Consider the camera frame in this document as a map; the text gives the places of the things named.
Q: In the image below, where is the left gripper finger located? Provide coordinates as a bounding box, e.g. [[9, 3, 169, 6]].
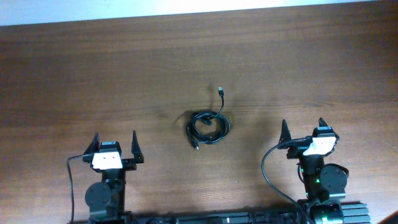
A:
[[131, 130, 144, 164], [83, 133, 100, 155]]

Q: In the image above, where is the thick black USB cable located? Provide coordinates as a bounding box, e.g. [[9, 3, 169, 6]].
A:
[[185, 86, 232, 151]]

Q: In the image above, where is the thin black USB cable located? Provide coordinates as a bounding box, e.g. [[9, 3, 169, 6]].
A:
[[190, 112, 218, 141]]

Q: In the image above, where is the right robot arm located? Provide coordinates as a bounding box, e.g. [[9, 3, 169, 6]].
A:
[[277, 118, 349, 223]]

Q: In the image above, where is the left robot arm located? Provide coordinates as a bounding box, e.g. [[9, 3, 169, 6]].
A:
[[83, 132, 144, 224]]

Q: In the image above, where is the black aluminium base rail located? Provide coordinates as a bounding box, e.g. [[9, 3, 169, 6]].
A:
[[131, 203, 371, 224]]

